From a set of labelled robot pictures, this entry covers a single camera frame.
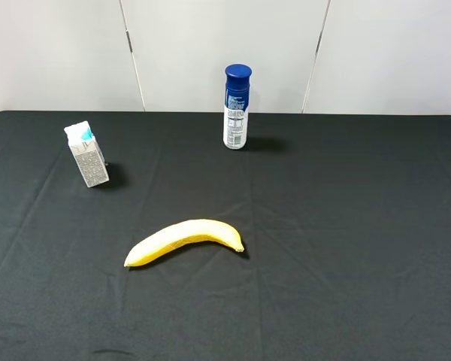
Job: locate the white blue milk carton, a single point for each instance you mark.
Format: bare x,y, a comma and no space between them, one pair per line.
87,154

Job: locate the black tablecloth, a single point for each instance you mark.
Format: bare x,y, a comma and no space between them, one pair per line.
141,236

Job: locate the yellow banana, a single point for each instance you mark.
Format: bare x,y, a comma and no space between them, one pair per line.
181,234

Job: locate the blue capped white bottle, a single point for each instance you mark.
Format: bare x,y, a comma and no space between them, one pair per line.
236,112

